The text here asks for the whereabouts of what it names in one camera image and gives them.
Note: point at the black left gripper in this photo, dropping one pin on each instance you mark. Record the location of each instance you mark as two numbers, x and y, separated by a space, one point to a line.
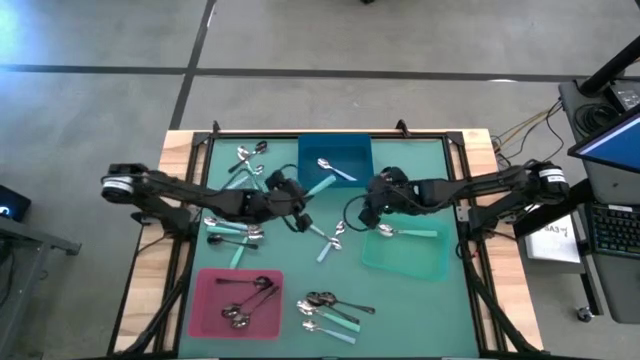
272 205

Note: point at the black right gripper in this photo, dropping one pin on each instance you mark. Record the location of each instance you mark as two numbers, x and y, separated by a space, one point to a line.
400 195

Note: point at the blue plastic bin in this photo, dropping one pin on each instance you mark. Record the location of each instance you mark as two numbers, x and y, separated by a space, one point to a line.
310 150

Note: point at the translucent teal plastic bin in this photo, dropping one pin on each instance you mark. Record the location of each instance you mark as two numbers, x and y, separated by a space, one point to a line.
410 260

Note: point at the spoon cluster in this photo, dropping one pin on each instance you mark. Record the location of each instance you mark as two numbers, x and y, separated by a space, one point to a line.
230 312

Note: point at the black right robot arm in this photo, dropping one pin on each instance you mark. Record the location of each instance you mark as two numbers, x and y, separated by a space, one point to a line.
475 187

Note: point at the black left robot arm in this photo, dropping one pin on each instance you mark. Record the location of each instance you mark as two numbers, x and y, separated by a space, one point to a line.
200 195

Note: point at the black table clamp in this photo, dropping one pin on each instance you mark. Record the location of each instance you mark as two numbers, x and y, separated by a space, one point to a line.
216 126
401 127

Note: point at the green table mat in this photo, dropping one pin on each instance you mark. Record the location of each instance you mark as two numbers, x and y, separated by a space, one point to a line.
300 280

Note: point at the pink plastic bin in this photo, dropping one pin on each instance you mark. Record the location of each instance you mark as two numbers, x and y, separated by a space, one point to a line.
205 325

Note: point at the white paper sheet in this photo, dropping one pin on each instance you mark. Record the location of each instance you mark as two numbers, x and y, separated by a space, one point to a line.
555 245

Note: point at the grey equipment cart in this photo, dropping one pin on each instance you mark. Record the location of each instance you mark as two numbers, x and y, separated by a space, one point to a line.
615 190

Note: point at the black caster wheel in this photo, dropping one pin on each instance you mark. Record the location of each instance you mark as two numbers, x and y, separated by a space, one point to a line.
583 314

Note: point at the black computer keyboard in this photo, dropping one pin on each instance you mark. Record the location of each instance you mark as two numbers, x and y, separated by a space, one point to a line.
615 230

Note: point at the computer monitor blue screen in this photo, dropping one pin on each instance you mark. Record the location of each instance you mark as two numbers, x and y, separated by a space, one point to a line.
615 145

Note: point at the black round pole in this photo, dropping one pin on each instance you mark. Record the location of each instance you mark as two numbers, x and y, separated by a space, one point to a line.
610 67

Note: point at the black power adapter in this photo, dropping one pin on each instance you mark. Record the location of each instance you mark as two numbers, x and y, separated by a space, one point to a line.
626 96

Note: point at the grey metal stand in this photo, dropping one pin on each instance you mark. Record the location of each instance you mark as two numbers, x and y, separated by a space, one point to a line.
30 235

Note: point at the black device with blue light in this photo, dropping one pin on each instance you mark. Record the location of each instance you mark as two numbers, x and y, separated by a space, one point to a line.
15 202

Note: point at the black metal table frame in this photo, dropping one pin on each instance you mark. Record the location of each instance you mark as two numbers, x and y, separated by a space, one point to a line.
201 137

